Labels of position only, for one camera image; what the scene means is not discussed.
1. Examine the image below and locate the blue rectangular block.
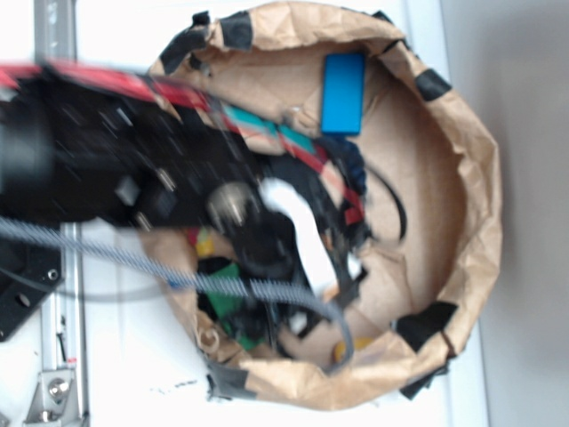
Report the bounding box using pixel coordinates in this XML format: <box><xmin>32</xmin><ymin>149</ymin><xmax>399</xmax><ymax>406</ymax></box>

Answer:
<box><xmin>321</xmin><ymin>52</ymin><xmax>365</xmax><ymax>135</ymax></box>

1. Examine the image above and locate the multicolour twisted rope toy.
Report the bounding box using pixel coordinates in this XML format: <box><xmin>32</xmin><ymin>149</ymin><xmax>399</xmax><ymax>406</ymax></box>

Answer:
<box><xmin>186</xmin><ymin>227</ymin><xmax>215</xmax><ymax>258</ymax></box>

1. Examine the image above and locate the brown paper bag container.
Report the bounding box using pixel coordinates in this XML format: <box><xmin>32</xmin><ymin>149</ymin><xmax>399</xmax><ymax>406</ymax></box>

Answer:
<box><xmin>150</xmin><ymin>1</ymin><xmax>502</xmax><ymax>410</ymax></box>

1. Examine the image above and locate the metal corner bracket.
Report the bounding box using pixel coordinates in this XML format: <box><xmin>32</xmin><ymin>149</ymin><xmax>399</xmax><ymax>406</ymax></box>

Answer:
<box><xmin>22</xmin><ymin>368</ymin><xmax>90</xmax><ymax>427</ymax></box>

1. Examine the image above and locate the navy blue twisted rope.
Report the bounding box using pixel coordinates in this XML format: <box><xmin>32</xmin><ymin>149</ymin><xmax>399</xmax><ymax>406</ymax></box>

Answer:
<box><xmin>317</xmin><ymin>136</ymin><xmax>370</xmax><ymax>201</ymax></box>

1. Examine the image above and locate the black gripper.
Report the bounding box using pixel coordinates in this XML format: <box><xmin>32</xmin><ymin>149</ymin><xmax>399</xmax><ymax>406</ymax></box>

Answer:
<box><xmin>208</xmin><ymin>156</ymin><xmax>367</xmax><ymax>308</ymax></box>

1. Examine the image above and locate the green rectangular block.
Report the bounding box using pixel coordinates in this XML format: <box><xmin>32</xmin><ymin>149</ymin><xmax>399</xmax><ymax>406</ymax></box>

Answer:
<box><xmin>206</xmin><ymin>262</ymin><xmax>263</xmax><ymax>350</ymax></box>

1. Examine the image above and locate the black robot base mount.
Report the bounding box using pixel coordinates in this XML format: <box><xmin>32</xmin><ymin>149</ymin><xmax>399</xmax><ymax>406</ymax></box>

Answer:
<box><xmin>1</xmin><ymin>239</ymin><xmax>62</xmax><ymax>342</ymax></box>

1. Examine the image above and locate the aluminium extrusion rail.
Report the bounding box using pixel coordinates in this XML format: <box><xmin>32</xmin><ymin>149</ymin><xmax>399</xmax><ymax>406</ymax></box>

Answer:
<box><xmin>33</xmin><ymin>1</ymin><xmax>90</xmax><ymax>415</ymax></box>

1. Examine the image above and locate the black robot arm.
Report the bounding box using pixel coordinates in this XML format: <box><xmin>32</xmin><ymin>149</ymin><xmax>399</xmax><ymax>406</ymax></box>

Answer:
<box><xmin>1</xmin><ymin>62</ymin><xmax>367</xmax><ymax>306</ymax></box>

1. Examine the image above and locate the grey braided cable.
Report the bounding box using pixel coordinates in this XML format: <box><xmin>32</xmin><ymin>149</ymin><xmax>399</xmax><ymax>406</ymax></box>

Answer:
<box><xmin>0</xmin><ymin>216</ymin><xmax>357</xmax><ymax>371</ymax></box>

